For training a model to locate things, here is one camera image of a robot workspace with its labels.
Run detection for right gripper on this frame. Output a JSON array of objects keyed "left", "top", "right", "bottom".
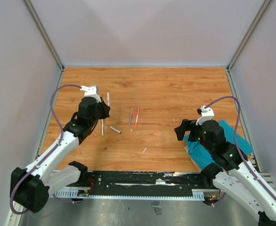
[{"left": 175, "top": 118, "right": 213, "bottom": 153}]

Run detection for purple pen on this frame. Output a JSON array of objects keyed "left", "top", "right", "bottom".
[{"left": 128, "top": 108, "right": 134, "bottom": 126}]

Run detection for orange pen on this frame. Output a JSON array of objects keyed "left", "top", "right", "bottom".
[{"left": 134, "top": 108, "right": 140, "bottom": 130}]

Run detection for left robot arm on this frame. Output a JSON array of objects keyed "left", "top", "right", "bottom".
[{"left": 9, "top": 94, "right": 110, "bottom": 214}]

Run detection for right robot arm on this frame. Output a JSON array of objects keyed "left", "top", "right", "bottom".
[{"left": 174, "top": 119, "right": 276, "bottom": 226}]

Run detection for light green pen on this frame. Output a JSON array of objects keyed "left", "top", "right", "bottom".
[{"left": 101, "top": 119, "right": 105, "bottom": 137}]

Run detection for white grey pen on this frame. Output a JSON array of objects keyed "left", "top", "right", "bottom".
[{"left": 108, "top": 126, "right": 122, "bottom": 134}]

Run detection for white pen green tip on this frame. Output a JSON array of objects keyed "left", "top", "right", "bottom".
[{"left": 107, "top": 91, "right": 110, "bottom": 107}]

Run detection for teal cloth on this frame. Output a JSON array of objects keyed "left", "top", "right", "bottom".
[{"left": 184, "top": 120, "right": 253, "bottom": 171}]

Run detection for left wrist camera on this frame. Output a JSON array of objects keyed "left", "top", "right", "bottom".
[{"left": 80, "top": 85, "right": 102, "bottom": 103}]

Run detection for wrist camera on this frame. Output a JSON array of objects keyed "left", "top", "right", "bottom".
[
  {"left": 196, "top": 105, "right": 215, "bottom": 125},
  {"left": 80, "top": 85, "right": 102, "bottom": 103}
]

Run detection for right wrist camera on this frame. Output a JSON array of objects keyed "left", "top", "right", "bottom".
[{"left": 196, "top": 105, "right": 215, "bottom": 125}]

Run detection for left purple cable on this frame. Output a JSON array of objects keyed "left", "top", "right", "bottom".
[{"left": 9, "top": 84, "right": 83, "bottom": 215}]

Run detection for purple cable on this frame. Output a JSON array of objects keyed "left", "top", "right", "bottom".
[
  {"left": 9, "top": 84, "right": 83, "bottom": 215},
  {"left": 203, "top": 96, "right": 276, "bottom": 212}
]

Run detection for white cable duct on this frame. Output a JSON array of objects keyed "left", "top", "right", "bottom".
[{"left": 54, "top": 187, "right": 205, "bottom": 201}]

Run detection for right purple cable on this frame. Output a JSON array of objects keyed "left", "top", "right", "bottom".
[{"left": 203, "top": 96, "right": 276, "bottom": 212}]

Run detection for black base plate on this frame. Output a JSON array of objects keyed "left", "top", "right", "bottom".
[{"left": 78, "top": 171, "right": 218, "bottom": 193}]

